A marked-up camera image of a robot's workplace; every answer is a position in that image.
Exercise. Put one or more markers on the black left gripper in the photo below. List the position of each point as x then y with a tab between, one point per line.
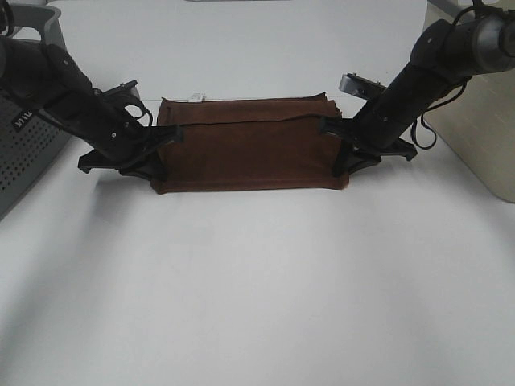
132	151

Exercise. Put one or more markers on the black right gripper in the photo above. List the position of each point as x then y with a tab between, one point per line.
359	151

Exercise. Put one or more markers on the brown towel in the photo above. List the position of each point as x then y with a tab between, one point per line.
249	145

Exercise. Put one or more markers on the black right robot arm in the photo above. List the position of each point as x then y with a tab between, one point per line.
480	40

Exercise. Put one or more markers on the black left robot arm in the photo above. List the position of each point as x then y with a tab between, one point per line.
45	80

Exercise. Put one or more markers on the white towel label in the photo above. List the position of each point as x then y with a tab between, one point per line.
197	98

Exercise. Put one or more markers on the grey perforated plastic basket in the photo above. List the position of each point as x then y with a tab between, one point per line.
28	144

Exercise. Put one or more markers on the beige storage box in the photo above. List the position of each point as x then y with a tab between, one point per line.
479	128

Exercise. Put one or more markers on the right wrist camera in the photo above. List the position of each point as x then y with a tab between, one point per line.
357	86

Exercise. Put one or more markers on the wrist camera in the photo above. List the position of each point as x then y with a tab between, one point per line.
122	95
357	86

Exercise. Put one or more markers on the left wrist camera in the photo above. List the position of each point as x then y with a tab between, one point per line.
122	95

